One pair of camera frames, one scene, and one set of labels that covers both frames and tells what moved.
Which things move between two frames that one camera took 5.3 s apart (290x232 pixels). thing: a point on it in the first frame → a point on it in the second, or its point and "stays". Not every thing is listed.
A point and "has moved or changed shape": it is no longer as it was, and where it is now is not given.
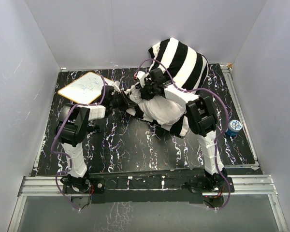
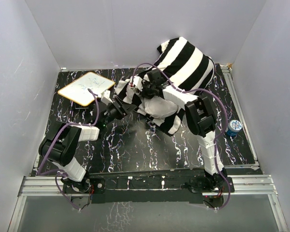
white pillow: [159, 109] has moved or changed shape
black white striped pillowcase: [188, 68] has moved or changed shape
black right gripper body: [149, 89] stays
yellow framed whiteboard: [86, 88] stays
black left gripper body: [120, 101] → [114, 112]
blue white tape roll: [234, 126] stays
